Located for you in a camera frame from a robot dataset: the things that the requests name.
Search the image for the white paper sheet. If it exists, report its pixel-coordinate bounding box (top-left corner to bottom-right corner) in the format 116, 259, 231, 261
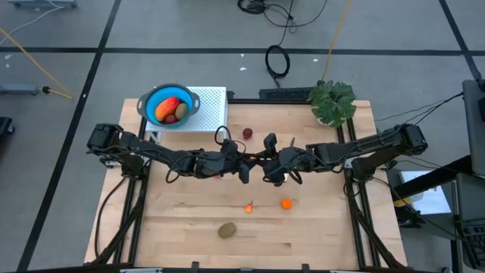
399, 170, 454, 216

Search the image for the brown kiwi fruit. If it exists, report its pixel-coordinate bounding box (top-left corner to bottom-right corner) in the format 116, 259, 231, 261
174, 102, 189, 121
217, 221, 237, 240

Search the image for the grey monitor back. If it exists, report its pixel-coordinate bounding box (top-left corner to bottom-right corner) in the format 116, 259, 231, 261
461, 77, 485, 177

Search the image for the blue bowl with grey rim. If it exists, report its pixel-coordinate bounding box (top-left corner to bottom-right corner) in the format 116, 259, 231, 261
136, 83, 201, 129

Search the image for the black aluminium table frame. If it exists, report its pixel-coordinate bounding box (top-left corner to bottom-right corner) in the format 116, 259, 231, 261
90, 96, 408, 273

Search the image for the long yellow cable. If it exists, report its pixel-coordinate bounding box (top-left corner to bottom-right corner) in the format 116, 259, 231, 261
321, 0, 352, 83

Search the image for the white perforated metal shelf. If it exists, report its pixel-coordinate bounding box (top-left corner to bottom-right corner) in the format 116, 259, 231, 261
145, 86, 230, 144

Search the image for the red-orange toy mango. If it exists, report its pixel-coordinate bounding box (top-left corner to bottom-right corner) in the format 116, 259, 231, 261
154, 96, 181, 123

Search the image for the black floor object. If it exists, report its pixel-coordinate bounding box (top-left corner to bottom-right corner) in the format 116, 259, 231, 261
0, 116, 16, 138

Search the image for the black coiled floor cable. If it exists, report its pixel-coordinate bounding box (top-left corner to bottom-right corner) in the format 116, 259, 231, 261
264, 44, 292, 89

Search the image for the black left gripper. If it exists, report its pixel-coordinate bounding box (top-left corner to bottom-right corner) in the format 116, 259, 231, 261
196, 140, 262, 186

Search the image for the grey stand base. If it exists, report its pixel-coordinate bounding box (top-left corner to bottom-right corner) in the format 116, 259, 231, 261
0, 83, 41, 96
8, 0, 79, 9

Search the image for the white floor cable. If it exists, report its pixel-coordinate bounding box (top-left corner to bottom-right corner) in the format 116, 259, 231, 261
0, 5, 64, 37

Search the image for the black tangled floor cable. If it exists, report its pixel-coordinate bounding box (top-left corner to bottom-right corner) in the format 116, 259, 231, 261
237, 0, 329, 35

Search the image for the black computer keyboard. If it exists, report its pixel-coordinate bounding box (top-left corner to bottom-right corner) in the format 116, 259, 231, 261
456, 218, 485, 271

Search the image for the green potted plant white pot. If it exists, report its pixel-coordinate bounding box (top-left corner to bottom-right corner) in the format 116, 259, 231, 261
306, 80, 358, 128

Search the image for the yellow cable with black end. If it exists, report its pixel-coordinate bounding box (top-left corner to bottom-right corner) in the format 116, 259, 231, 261
0, 27, 74, 100

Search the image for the black perforated box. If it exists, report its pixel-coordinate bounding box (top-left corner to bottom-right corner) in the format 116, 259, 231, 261
258, 86, 315, 102

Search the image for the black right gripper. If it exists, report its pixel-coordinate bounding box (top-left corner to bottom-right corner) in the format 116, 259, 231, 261
259, 132, 315, 187

